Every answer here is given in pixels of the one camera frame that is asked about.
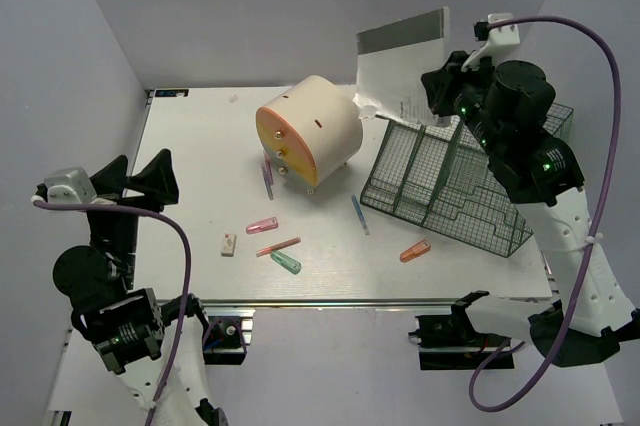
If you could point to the blue pen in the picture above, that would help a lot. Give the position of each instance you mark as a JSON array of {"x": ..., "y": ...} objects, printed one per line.
[{"x": 360, "y": 214}]

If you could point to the green highlighter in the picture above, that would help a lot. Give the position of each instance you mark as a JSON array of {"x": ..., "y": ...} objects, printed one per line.
[{"x": 287, "y": 262}]

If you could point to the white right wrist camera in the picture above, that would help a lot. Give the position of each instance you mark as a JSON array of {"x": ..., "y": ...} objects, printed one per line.
[{"x": 499, "y": 40}]

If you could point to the black table corner label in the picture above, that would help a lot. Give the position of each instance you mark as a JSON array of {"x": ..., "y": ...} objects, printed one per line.
[{"x": 171, "y": 93}]

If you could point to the orange highlighter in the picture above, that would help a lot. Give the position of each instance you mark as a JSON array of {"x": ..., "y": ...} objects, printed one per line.
[{"x": 415, "y": 251}]

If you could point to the green wire mesh organizer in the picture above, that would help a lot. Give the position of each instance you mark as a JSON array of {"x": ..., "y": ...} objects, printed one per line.
[{"x": 438, "y": 178}]

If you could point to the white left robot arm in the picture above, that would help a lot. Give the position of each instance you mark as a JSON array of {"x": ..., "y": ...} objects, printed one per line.
[{"x": 154, "y": 350}]

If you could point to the purple pen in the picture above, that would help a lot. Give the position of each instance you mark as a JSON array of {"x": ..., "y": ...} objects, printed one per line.
[{"x": 269, "y": 190}]

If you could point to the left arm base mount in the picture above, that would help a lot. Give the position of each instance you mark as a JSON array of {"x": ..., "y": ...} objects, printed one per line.
[{"x": 226, "y": 339}]

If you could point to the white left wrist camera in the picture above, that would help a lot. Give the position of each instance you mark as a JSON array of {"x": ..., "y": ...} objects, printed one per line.
[{"x": 71, "y": 186}]

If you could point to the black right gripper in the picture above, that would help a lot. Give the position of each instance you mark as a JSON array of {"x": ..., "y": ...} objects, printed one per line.
[{"x": 442, "y": 83}]

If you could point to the white eraser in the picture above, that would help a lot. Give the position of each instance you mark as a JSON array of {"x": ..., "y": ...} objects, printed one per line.
[{"x": 228, "y": 245}]

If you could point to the red pen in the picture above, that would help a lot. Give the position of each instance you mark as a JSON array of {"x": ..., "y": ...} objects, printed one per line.
[{"x": 278, "y": 246}]

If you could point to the pink highlighter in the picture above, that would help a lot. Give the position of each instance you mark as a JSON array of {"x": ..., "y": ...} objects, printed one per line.
[{"x": 263, "y": 225}]

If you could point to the cream round drawer box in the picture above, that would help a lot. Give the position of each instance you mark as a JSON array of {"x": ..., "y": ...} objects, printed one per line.
[{"x": 310, "y": 131}]

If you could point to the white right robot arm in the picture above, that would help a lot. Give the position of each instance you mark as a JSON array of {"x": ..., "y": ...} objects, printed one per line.
[{"x": 505, "y": 107}]

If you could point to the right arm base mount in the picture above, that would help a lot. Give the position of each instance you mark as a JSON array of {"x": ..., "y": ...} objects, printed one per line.
[{"x": 443, "y": 346}]

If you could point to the pink pen by box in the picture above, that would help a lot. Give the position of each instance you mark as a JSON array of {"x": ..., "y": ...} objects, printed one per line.
[{"x": 267, "y": 170}]

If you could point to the white silver-spined booklet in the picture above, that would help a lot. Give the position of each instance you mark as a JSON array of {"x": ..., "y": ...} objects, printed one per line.
[{"x": 391, "y": 60}]

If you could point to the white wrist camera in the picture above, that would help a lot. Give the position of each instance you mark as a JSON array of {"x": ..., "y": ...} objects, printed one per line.
[
  {"x": 71, "y": 186},
  {"x": 499, "y": 40}
]

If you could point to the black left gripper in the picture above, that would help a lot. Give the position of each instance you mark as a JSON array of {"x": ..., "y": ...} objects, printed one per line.
[{"x": 156, "y": 181}]

